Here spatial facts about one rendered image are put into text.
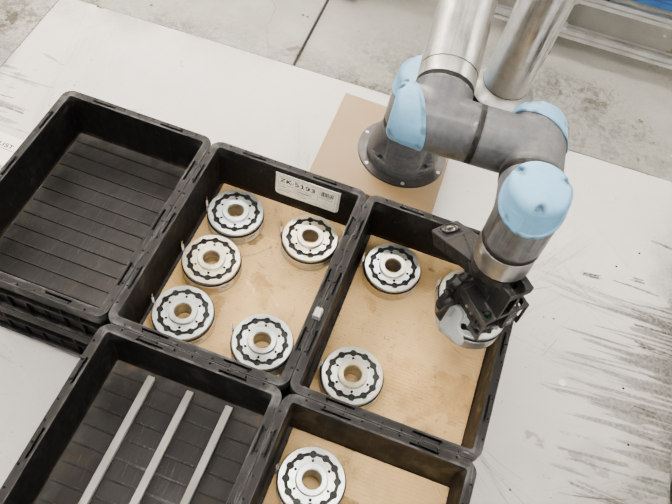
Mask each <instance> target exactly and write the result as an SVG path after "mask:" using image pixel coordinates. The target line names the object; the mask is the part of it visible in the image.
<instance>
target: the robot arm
mask: <svg viewBox="0 0 672 504"><path fill-rule="evenodd" d="M497 1H498V0H439V1H438V4H437V8H436V11H435V15H434V18H433V22H432V25H431V29H430V32H429V36H428V39H427V43H426V46H425V50H424V53H423V55H418V56H415V57H414V58H410V59H408V60H407V61H405V62H404V63H403V64H402V65H401V67H400V68H399V70H398V73H397V76H396V78H395V79H394V81H393V84H392V91H391V95H390V98H389V101H388V105H387V108H386V112H385V115H384V118H383V119H382V120H381V121H380V123H379V124H378V125H377V126H376V127H375V128H374V130H373V131H372V133H371V134H370V137H369V140H368V144H367V153H368V156H369V158H370V160H371V161H372V163H373V164H374V165H375V166H376V167H377V168H378V169H379V170H380V171H382V172H383V173H385V174H387V175H389V176H392V177H394V178H398V179H404V180H414V179H419V178H422V177H424V176H426V175H428V174H429V173H431V172H432V171H433V169H434V167H435V165H436V163H437V160H438V156H442V157H445V158H449V159H452V160H455V161H459V162H462V163H466V164H468V165H472V166H475V167H478V168H482V169H485V170H489V171H492V172H496V173H499V175H498V185H497V192H496V198H495V202H494V206H493V209H492V211H491V213H490V215H489V217H488V219H487V221H486V223H485V225H484V226H483V228H482V230H481V232H480V234H479V235H477V234H476V233H474V232H473V231H472V230H470V229H469V228H467V227H466V226H464V225H463V224H462V223H460V222H459V221H453V222H450V223H446V224H444V225H442V226H440V227H438V228H435V229H433V230H432V236H433V244H434V246H435V247H436V248H438V249H439V250H440V251H441V252H443V253H444V254H445V255H446V256H448V257H449V258H450V259H451V260H453V261H454V262H455V263H456V264H458V265H459V266H460V267H461V268H463V269H464V272H463V273H461V274H459V275H457V276H456V277H455V278H454V279H453V280H452V281H451V283H450V284H449V285H448V288H446V289H445V290H444V292H443V293H442V294H441V296H440V297H439V298H438V299H437V301H436V303H435V311H434V312H435V320H436V325H437V327H438V329H439V331H440V332H441V333H443V332H444V331H446V333H447V334H448V335H449V336H450V337H451V339H452V340H453V341H454V342H455V343H456V344H457V345H459V346H461V345H462V344H463V342H464V338H463V334H462V331H461V323H462V321H463V319H464V312H463V310H464V311H465V313H466V315H467V318H468V319H469V321H470V322H469V324H468V326H467V328H468V330H469V331H470V333H471V335H472V336H473V338H474V339H475V341H476V340H478V338H479V336H480V335H481V333H482V332H483V330H485V329H489V328H492V327H493V328H494V329H495V330H497V329H498V328H503V327H505V326H507V325H509V324H511V322H512V321H513V320H514V322H515V323H517V322H518V321H519V320H520V318H521V317H522V315H523V314H524V313H525V311H526V310H527V308H528V307H529V303H528V302H527V300H526V299H525V297H524V295H527V294H529V293H531V292H532V290H533V289H534V286H533V285H532V284H531V282H530V281H529V279H528V278H527V276H526V275H527V274H528V273H529V271H530V270H531V268H532V267H533V265H534V263H535V262H536V260H537V259H538V257H539V256H540V254H541V253H542V251H543V250H544V248H545V247H546V245H547V244H548V242H549V241H550V239H551V238H552V236H553V235H554V233H555V232H556V230H558V229H559V227H560V226H561V225H562V224H563V222H564V220H565V218H566V216H567V213H568V210H569V208H570V206H571V204H572V201H573V188H572V186H571V185H570V183H569V181H568V177H567V176H566V175H565V174H564V168H565V158H566V154H567V151H568V128H567V120H566V117H565V115H564V114H563V112H562V111H561V110H560V109H559V108H557V107H556V106H554V105H552V104H550V103H547V102H543V101H538V102H536V101H535V99H534V98H533V91H532V88H531V86H532V84H533V82H534V80H535V78H536V76H537V74H538V72H539V70H540V69H541V67H542V65H543V63H544V61H545V59H546V57H547V55H548V54H549V52H550V50H551V48H552V46H553V44H554V42H555V40H556V38H557V37H558V35H559V33H560V31H561V29H562V27H563V25H564V23H565V22H566V20H567V18H568V16H569V14H570V12H571V10H572V8H573V7H574V5H575V3H576V1H577V0H517V1H516V4H515V6H514V8H513V10H512V13H511V15H510V17H509V19H508V22H507V24H506V26H505V28H504V31H503V33H502V35H501V37H500V40H499V42H498V44H497V46H496V49H495V51H494V53H493V55H492V58H491V60H490V62H489V65H488V67H486V68H483V69H481V65H482V61H483V57H484V53H485V49H486V45H487V41H488V37H489V33H490V29H491V25H492V21H493V17H494V13H495V9H496V5H497ZM480 69H481V70H480ZM517 302H519V304H520V306H519V305H518V304H517ZM462 308H463V309H462ZM520 310H522V311H521V312H520V314H519V315H517V313H518V312H519V311H520ZM474 328H478V329H479V331H478V333H477V332H476V330H475V329H474Z"/></svg>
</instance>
